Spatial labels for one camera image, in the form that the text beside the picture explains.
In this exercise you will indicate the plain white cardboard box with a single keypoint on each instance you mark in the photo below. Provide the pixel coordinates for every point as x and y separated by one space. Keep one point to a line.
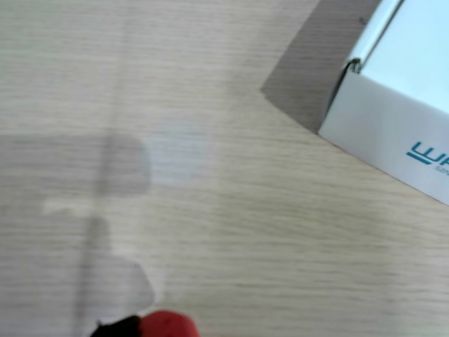
403 70

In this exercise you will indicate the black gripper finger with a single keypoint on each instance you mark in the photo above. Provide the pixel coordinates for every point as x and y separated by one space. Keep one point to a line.
119 328

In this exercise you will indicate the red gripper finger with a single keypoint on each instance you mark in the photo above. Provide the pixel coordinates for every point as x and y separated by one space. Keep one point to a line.
168 326

